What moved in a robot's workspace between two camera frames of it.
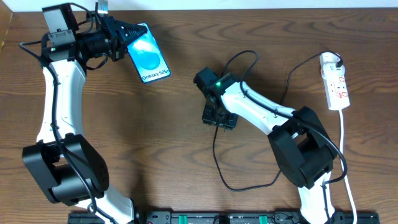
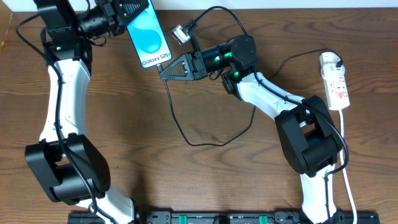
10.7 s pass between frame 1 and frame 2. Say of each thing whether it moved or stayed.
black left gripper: moved
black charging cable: moved
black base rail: stayed
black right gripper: moved
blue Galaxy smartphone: moved
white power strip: stayed
